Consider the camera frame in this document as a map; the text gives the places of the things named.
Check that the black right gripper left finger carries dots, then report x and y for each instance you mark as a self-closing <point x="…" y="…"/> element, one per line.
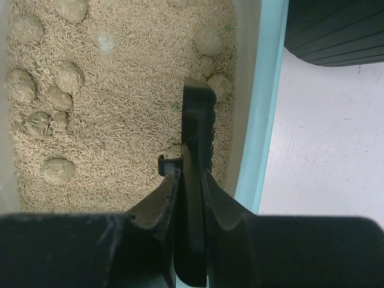
<point x="129" y="249"/>

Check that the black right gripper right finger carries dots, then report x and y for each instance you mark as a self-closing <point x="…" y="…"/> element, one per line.
<point x="247" y="250"/>

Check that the black slotted litter scoop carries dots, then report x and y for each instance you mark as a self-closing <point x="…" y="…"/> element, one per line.
<point x="197" y="134"/>

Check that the teal plastic litter box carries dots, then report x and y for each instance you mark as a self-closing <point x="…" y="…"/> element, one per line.
<point x="265" y="62"/>

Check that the black trash bin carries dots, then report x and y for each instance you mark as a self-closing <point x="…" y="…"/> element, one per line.
<point x="335" y="33"/>

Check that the litter clump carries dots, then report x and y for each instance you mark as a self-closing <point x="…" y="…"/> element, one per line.
<point x="221" y="86"/>
<point x="178" y="3"/>
<point x="207" y="66"/>
<point x="70" y="78"/>
<point x="57" y="171"/>
<point x="27" y="30"/>
<point x="208" y="41"/>
<point x="174" y="151"/>
<point x="73" y="11"/>
<point x="20" y="86"/>
<point x="59" y="120"/>
<point x="59" y="99"/>
<point x="38" y="125"/>

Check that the beige pellet cat litter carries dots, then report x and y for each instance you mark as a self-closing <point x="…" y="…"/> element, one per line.
<point x="134" y="56"/>

